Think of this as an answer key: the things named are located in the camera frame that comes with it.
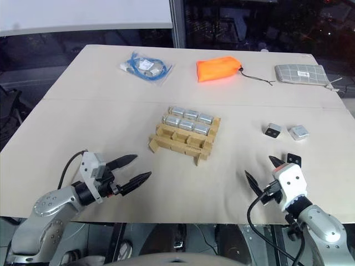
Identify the white sneaker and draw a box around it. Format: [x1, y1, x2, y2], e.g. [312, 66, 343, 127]
[118, 239, 134, 260]

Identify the black bag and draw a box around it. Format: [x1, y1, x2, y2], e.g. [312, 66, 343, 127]
[0, 83, 25, 152]

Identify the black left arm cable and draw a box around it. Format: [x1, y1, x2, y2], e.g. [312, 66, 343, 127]
[58, 150, 87, 190]

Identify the bagged blue cable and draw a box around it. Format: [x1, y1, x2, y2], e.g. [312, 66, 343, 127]
[119, 50, 174, 84]

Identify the dark rounded shape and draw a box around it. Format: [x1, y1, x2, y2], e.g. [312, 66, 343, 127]
[215, 224, 251, 263]

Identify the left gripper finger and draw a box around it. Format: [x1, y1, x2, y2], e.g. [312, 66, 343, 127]
[120, 171, 153, 196]
[106, 154, 139, 174]

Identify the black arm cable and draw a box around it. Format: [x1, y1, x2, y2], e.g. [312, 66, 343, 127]
[58, 150, 87, 190]
[247, 181, 303, 266]

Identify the small black square piece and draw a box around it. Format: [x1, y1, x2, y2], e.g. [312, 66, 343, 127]
[286, 152, 302, 167]

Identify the black table leg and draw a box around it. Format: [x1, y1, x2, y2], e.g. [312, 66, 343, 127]
[104, 223, 126, 264]

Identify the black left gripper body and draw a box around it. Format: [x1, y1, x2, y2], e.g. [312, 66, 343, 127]
[94, 165, 124, 198]

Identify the orange drawstring pouch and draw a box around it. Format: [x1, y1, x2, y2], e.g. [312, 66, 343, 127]
[196, 55, 276, 86]

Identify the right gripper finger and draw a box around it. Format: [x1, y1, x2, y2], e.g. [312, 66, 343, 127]
[268, 155, 285, 174]
[244, 170, 264, 198]

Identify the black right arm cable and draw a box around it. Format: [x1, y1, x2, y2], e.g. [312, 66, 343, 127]
[247, 181, 303, 266]

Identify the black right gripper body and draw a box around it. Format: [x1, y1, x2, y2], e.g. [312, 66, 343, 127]
[260, 180, 283, 207]

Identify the wooden grid tray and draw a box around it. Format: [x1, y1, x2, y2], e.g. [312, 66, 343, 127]
[147, 106, 222, 167]

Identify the grey window pillar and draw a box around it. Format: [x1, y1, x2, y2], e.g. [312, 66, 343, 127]
[169, 0, 186, 48]

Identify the grey checkered pouch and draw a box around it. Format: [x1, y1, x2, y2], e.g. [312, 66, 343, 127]
[274, 64, 341, 93]

